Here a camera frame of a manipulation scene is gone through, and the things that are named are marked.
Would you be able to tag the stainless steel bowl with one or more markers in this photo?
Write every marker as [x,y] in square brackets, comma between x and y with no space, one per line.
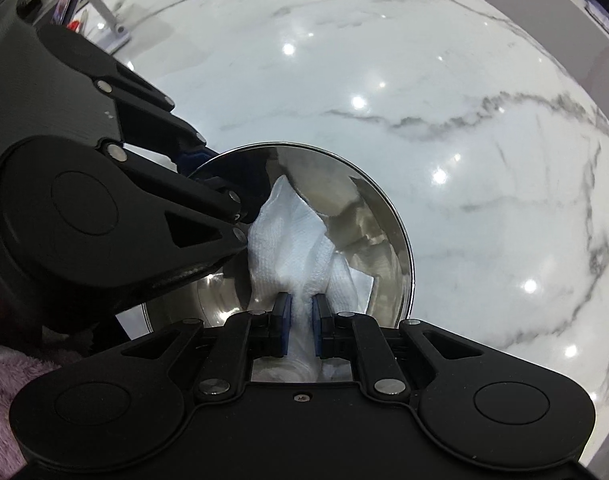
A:
[367,240]

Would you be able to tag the white paper towel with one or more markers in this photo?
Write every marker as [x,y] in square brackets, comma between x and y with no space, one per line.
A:
[290,245]

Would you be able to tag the purple fluffy cloth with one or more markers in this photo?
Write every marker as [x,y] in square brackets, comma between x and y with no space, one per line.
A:
[4,390]

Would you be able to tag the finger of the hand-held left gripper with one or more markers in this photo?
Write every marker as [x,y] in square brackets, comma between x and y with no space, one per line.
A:
[219,200]
[190,161]

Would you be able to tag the grey metal stand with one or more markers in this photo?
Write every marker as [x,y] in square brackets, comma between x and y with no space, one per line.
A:
[110,16]

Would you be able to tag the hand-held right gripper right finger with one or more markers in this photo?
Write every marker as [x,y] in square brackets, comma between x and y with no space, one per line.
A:
[318,311]

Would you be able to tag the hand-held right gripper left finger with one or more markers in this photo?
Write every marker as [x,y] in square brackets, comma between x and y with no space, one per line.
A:
[283,311]

